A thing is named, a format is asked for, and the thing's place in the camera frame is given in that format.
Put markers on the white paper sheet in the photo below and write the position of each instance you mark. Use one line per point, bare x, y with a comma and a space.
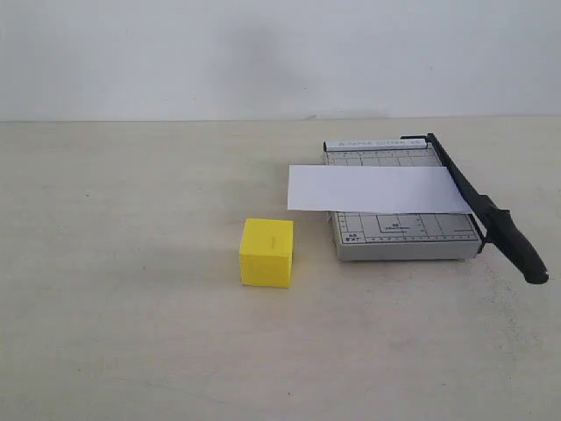
378, 190

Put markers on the yellow cube block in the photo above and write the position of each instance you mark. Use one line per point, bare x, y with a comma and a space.
266, 253

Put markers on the black cutter blade arm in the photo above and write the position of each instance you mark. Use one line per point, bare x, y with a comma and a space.
501, 230

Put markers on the grey paper cutter base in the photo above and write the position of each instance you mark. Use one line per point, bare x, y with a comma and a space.
370, 237

